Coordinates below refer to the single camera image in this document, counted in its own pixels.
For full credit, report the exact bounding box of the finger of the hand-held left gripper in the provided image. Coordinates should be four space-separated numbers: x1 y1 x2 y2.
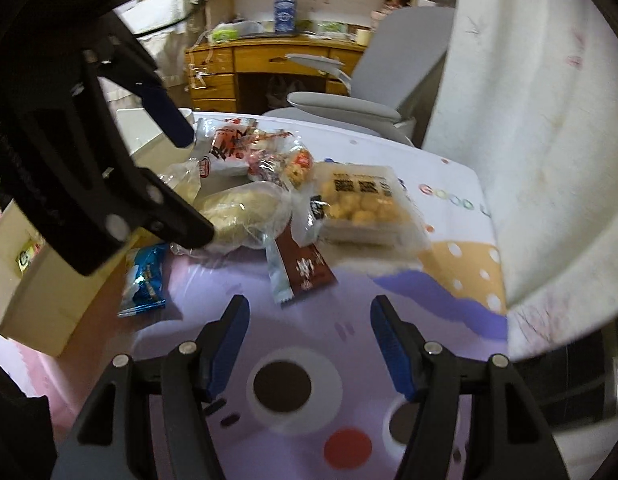
0 52 216 277
86 15 196 147

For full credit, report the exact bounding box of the clear bag of assorted candy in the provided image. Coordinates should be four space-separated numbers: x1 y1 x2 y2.
246 130 316 192

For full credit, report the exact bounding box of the blue snack packet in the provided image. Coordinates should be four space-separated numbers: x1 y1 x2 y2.
117 242 168 318

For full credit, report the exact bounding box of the wooden desk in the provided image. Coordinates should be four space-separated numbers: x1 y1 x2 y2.
184 35 374 113

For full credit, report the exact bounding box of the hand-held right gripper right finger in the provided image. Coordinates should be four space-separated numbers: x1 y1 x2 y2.
370 294 564 480

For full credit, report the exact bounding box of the clear tray of round cookies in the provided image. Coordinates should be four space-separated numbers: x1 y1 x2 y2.
311 160 432 256

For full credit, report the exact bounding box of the white charger cable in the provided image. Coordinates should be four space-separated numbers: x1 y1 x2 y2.
186 30 212 93

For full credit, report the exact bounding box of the clear bread roll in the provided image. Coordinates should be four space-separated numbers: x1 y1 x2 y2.
194 181 292 251
156 157 202 201

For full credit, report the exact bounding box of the plastic bag under desk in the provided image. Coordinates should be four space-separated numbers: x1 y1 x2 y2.
266 75 302 108

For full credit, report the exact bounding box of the white floral curtain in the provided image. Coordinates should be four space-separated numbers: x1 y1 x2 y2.
421 0 618 356

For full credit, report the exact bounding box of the blue gift bag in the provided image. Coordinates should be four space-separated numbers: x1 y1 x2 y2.
273 0 297 35

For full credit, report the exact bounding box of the white plastic bag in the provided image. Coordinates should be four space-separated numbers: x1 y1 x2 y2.
219 20 264 36

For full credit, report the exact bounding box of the white lace furniture cover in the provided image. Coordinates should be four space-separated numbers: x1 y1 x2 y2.
101 0 210 106

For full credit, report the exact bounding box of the white packet with black label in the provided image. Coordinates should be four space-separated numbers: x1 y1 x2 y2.
291 192 332 248

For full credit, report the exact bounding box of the white plastic storage bin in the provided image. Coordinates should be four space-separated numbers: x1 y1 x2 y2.
0 107 194 358

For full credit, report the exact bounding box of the large red white snack packet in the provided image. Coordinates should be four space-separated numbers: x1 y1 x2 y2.
191 116 262 181

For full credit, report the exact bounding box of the brown snack packet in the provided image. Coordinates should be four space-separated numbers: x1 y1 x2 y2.
265 230 338 306

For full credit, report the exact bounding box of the grey office chair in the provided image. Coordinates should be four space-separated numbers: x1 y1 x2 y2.
264 0 460 148

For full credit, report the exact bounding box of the doll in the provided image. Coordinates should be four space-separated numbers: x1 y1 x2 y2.
371 0 414 28

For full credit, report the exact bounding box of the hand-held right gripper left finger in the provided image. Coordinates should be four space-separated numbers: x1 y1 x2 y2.
49 294 252 480

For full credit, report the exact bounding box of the cartoon printed mat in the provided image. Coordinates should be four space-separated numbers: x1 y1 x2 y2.
0 112 512 480

